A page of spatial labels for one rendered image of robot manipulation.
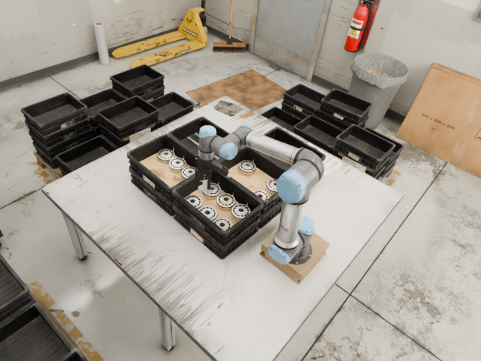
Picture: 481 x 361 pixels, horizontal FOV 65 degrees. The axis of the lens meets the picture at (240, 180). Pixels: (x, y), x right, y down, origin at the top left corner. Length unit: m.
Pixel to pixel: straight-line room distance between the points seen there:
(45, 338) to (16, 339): 0.14
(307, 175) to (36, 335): 1.59
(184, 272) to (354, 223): 1.04
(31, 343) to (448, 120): 3.99
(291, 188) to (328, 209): 0.97
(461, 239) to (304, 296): 2.04
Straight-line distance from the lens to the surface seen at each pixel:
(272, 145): 1.61
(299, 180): 1.40
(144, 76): 3.88
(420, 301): 3.11
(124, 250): 2.06
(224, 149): 1.62
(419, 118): 4.47
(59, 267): 2.96
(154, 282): 1.93
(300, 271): 1.93
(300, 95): 4.03
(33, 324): 2.33
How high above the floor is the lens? 2.35
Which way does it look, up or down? 43 degrees down
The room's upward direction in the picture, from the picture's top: 8 degrees clockwise
